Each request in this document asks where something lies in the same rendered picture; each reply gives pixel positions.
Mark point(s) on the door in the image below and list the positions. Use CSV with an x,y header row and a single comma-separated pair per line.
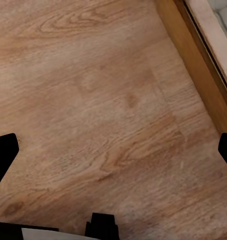
x,y
198,29

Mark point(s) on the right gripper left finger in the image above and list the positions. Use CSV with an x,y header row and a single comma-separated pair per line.
x,y
9,148

